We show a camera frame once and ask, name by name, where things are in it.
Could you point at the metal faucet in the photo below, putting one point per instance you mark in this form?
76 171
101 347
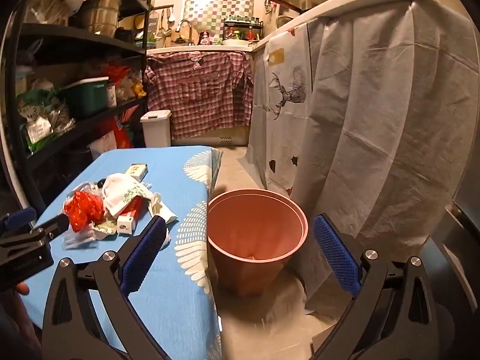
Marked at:
184 22

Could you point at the metal bucket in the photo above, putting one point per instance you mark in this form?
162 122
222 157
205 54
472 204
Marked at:
101 15

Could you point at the black metal shelf rack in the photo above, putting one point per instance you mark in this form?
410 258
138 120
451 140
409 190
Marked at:
75 39

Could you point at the white bowl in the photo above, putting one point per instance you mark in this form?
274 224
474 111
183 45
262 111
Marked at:
235 42

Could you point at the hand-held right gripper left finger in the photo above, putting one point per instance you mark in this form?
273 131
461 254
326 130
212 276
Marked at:
144 247

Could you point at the small cream box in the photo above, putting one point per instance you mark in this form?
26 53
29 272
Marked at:
135 171

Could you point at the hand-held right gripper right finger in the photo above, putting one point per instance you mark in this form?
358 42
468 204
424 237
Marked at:
335 251

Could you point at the red shelf bag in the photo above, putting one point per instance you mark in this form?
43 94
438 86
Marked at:
116 73

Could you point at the clear plastic wrapper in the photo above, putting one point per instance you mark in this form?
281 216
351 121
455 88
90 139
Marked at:
77 240

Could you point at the white deer print cloth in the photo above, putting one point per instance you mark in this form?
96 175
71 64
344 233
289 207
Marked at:
288 120

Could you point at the red plastic bag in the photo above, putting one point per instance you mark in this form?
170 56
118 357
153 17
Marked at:
84 210

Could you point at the pink plastic bin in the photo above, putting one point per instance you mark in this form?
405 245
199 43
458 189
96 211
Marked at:
255 270

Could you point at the red sack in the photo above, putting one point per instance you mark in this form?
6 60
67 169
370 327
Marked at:
122 135

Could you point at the white jar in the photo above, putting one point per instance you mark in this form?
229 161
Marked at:
111 95

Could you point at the green sachet packet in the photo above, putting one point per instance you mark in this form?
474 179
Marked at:
103 227

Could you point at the black spice rack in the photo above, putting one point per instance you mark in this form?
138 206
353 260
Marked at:
242 26

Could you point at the person's left hand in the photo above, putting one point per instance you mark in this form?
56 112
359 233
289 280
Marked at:
23 288

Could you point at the checkered wall covering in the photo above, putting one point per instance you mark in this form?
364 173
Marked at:
221 3

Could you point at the red plaid shirt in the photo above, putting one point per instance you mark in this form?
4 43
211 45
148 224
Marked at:
198 93

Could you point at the blue patterned tablecloth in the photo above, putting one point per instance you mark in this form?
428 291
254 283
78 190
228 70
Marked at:
176 307

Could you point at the green and white packet bag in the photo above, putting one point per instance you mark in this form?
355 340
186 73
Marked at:
41 120

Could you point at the black pot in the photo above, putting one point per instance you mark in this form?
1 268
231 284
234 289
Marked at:
123 34

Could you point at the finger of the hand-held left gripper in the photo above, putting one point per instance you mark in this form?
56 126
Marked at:
52 227
18 218

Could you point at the pink doll bottle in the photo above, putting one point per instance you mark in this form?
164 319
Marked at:
204 38

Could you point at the yellow toy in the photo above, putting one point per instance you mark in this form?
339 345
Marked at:
139 90

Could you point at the grey cloth curtain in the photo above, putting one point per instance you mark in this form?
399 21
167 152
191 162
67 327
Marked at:
375 120

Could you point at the red and white box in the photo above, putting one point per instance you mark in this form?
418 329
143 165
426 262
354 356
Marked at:
127 223

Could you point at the white paper wrapper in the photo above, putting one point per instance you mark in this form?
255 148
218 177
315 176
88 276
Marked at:
161 206

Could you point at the green storage box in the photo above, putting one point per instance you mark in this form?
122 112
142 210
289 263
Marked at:
84 97

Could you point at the white lidded bin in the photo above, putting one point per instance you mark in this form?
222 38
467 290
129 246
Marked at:
155 129

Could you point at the white sack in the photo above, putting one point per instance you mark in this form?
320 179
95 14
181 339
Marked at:
103 146

